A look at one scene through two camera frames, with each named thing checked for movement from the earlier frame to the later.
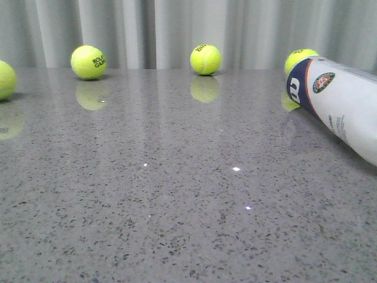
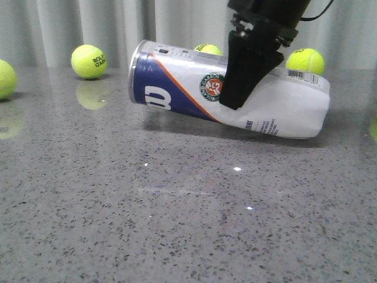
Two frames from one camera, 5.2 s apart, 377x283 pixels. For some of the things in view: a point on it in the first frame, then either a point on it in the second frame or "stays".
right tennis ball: x=297 y=55 stays
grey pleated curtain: x=162 y=34 stays
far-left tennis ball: x=8 y=81 stays
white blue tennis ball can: x=343 y=98 to x=291 y=103
